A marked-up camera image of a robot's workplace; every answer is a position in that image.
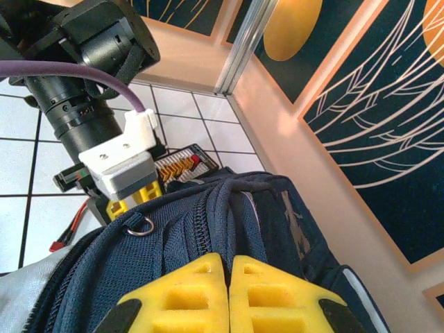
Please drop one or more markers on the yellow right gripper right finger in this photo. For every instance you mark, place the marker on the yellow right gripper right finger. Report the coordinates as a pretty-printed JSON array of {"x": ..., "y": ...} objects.
[{"x": 277, "y": 305}]

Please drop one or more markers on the aluminium corner post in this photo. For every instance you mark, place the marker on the aluminium corner post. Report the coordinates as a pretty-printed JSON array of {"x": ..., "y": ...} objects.
[{"x": 243, "y": 45}]

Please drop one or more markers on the black tray with gold parts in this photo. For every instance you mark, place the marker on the black tray with gold parts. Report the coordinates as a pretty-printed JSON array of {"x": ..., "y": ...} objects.
[{"x": 180, "y": 166}]

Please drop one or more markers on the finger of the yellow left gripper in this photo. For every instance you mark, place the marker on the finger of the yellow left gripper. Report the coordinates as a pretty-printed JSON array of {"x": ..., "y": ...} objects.
[
  {"x": 118, "y": 210},
  {"x": 149, "y": 195}
]

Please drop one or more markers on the navy blue backpack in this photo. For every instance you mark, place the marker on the navy blue backpack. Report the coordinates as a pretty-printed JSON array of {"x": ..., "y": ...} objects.
[{"x": 173, "y": 249}]

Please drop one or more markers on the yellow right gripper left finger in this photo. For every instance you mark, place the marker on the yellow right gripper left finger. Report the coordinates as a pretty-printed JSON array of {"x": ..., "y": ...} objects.
[{"x": 180, "y": 301}]

